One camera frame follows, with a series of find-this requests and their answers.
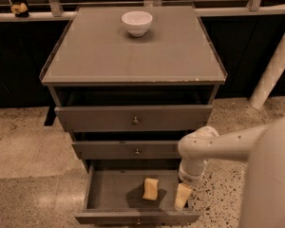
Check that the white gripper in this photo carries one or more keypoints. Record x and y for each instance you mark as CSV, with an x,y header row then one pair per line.
x,y
187,176

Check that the yellow sponge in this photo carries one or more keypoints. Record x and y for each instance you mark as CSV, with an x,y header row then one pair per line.
x,y
150,189

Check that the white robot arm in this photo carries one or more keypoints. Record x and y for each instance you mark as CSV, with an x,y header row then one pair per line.
x,y
263,148

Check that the grey bottom drawer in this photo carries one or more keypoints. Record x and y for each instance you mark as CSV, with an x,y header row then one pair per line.
x,y
114,195

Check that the grey drawer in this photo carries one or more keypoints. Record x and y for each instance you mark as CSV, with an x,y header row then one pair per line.
x,y
131,110
127,145
114,195

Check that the grey middle drawer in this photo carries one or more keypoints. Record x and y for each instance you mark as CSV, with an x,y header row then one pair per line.
x,y
127,145

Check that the grey top drawer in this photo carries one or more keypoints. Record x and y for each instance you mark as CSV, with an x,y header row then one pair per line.
x,y
131,110

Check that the grey drawer cabinet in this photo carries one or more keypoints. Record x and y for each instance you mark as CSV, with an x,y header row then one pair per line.
x,y
97,53

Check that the white diagonal pole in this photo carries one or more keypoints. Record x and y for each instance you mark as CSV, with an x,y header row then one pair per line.
x,y
270,76

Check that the white ceramic bowl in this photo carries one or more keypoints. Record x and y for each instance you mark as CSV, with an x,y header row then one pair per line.
x,y
137,23

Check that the small yellow black object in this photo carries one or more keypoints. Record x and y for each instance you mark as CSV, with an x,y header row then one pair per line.
x,y
20,10

